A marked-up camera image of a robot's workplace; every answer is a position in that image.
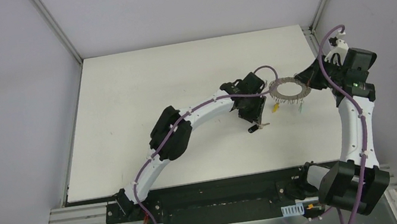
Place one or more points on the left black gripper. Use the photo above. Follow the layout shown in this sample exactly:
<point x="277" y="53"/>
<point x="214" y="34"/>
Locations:
<point x="253" y="109"/>

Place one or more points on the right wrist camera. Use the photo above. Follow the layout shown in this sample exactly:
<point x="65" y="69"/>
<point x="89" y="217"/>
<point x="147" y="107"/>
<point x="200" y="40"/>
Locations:
<point x="338" y="51"/>

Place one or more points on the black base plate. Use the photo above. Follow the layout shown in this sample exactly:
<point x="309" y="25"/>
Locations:
<point x="223" y="201"/>

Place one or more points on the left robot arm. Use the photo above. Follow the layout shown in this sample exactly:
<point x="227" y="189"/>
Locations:
<point x="170" y="136"/>

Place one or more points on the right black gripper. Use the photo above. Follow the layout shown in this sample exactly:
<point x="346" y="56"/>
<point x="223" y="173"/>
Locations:
<point x="320" y="72"/>

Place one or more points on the black-headed key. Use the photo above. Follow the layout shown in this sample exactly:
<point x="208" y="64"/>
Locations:
<point x="256" y="127"/>

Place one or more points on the metal disc with keyrings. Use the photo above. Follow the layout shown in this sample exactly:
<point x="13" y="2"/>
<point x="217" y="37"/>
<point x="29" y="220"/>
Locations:
<point x="288" y="90"/>

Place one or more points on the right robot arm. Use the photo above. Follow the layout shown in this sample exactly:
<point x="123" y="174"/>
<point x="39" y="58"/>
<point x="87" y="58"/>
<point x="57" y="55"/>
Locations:
<point x="355" y="180"/>

